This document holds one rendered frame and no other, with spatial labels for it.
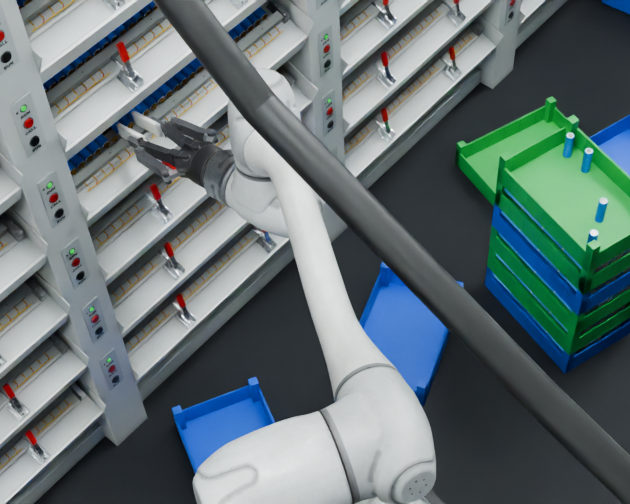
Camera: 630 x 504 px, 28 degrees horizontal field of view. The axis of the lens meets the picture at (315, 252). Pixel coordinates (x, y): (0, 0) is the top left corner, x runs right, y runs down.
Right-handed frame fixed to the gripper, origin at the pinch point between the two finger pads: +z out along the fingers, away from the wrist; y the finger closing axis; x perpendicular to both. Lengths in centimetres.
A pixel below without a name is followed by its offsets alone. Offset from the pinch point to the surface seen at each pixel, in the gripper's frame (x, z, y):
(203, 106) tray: 7.6, 1.6, -16.0
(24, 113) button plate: -23.7, -5.4, 21.9
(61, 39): -29.7, -4.1, 10.3
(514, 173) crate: 47, -35, -64
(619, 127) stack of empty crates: 69, -34, -107
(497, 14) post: 54, 6, -114
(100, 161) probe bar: 3.6, 3.9, 7.6
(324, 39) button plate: 13.0, -0.9, -47.8
